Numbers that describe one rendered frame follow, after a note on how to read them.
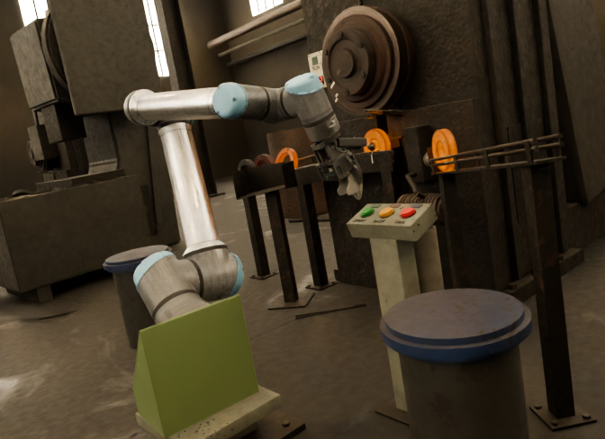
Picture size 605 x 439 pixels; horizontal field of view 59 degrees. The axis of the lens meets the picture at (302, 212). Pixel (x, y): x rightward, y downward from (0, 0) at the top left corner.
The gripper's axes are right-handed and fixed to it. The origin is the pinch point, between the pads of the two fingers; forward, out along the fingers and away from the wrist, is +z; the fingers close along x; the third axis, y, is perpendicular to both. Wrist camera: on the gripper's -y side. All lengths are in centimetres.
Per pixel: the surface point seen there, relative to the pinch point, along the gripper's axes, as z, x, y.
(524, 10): -7, -13, -141
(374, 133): 13, -59, -75
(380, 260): 17.4, 5.6, 7.7
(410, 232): 8.7, 18.9, 5.6
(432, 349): 13, 45, 38
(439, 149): 16, -14, -58
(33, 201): -9, -293, 17
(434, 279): 33.8, 9.3, -5.3
